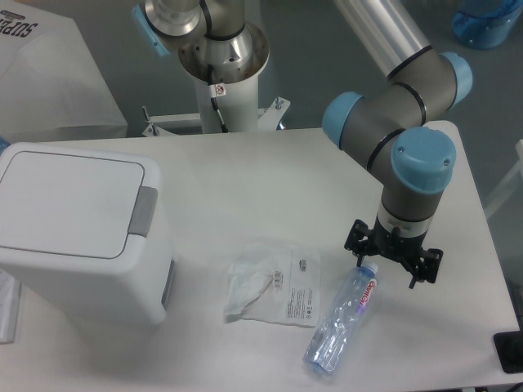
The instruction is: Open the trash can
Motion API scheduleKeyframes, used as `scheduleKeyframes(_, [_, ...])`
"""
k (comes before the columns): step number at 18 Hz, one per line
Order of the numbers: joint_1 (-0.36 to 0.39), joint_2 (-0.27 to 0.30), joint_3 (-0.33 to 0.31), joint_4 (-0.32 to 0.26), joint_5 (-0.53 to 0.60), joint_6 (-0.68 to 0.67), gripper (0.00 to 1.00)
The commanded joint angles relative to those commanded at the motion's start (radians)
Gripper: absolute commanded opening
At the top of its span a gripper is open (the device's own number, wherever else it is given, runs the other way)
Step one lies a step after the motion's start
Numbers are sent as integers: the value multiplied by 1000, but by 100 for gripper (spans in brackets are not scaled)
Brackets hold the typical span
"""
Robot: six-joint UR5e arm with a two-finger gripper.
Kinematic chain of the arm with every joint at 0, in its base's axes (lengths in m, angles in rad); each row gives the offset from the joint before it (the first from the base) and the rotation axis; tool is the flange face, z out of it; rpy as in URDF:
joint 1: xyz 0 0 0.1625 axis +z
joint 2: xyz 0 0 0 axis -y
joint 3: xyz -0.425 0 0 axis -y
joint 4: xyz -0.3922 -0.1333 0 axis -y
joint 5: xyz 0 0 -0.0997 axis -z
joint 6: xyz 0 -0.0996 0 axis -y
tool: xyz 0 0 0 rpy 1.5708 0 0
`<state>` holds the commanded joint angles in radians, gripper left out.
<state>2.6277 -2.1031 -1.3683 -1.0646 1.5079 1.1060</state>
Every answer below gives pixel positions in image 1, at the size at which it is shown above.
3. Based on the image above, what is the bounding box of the white metal base frame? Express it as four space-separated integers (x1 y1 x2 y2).
142 96 291 137

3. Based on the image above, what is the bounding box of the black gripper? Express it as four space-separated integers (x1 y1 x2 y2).
344 219 444 289

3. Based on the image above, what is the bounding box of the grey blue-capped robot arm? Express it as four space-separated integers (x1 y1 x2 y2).
132 1 472 283

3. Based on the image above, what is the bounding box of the white push-button trash can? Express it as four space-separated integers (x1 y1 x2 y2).
1 142 175 324

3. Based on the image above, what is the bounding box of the black device at table edge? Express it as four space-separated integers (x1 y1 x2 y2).
493 331 522 374

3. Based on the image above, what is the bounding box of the white paper sheet at left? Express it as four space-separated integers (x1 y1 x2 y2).
1 270 21 344

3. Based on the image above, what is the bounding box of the blue translucent plastic container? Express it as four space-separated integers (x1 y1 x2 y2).
451 1 522 50

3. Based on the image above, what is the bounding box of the clear plastic water bottle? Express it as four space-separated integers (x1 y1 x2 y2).
302 262 378 376

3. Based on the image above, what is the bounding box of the clear plastic bag with label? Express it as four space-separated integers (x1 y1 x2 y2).
224 241 321 327

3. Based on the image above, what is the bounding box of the black cable on pedestal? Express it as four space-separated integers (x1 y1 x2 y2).
205 64 230 134

